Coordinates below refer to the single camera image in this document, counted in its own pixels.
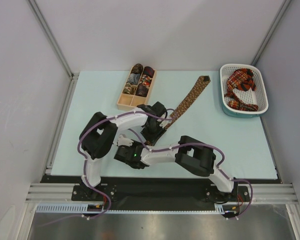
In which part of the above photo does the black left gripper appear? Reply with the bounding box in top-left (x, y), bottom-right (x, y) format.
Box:
top-left (140, 120), bottom-right (167, 146)

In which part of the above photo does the brown floral tie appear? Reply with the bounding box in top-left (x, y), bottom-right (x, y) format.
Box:
top-left (141, 75), bottom-right (211, 146)

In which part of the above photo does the red plaid tie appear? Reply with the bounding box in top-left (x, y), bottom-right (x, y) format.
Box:
top-left (224, 68), bottom-right (259, 112)

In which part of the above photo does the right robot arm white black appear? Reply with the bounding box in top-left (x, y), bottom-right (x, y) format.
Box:
top-left (114, 135), bottom-right (239, 202)

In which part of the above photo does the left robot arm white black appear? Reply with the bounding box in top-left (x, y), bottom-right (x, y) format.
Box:
top-left (77, 101), bottom-right (174, 200)

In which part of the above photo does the wooden compartment box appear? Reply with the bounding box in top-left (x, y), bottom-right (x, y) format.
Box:
top-left (116, 66), bottom-right (157, 111)

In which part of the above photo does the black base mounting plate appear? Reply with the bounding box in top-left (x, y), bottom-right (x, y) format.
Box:
top-left (40, 175), bottom-right (281, 212)

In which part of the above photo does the rolled dark purple tie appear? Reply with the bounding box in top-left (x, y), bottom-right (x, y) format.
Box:
top-left (135, 83), bottom-right (150, 98)

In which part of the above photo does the rolled green camouflage tie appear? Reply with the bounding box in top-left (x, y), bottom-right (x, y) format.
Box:
top-left (122, 82), bottom-right (138, 95)

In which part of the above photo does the rolled colourful patterned tie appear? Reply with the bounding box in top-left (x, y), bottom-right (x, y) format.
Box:
top-left (139, 74), bottom-right (153, 88)

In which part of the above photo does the rolled blue grey tie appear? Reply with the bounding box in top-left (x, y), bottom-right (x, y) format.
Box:
top-left (127, 73), bottom-right (141, 85)

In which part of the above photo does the rolled dark red tie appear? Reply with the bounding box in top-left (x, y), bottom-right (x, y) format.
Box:
top-left (143, 66), bottom-right (155, 78)

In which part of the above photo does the rolled camouflage tie top left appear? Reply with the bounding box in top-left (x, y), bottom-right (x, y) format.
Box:
top-left (130, 63), bottom-right (144, 74)

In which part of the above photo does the white teal plastic basket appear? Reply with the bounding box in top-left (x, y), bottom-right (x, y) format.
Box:
top-left (219, 63), bottom-right (269, 118)

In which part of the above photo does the red navy striped tie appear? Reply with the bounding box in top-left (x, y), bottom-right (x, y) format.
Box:
top-left (238, 76), bottom-right (257, 92)

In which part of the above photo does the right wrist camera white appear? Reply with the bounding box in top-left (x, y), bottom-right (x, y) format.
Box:
top-left (117, 134), bottom-right (134, 147)

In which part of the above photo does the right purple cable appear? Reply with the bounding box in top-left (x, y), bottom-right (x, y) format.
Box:
top-left (128, 128), bottom-right (253, 221)

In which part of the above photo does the white slotted cable duct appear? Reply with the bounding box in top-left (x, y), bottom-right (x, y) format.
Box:
top-left (35, 203), bottom-right (236, 215)

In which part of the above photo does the left aluminium side rail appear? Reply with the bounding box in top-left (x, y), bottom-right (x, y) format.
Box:
top-left (43, 72), bottom-right (80, 175)

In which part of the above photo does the left aluminium corner post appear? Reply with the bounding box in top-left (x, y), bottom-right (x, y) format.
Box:
top-left (26, 0), bottom-right (74, 79)

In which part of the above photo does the aluminium corner post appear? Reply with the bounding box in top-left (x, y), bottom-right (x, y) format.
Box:
top-left (26, 0), bottom-right (74, 79)
top-left (250, 0), bottom-right (293, 66)

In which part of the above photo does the aluminium front rail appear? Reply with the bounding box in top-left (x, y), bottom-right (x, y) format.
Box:
top-left (26, 183), bottom-right (299, 205)

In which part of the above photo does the right aluminium corner post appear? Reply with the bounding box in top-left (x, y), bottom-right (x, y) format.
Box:
top-left (250, 0), bottom-right (293, 66)

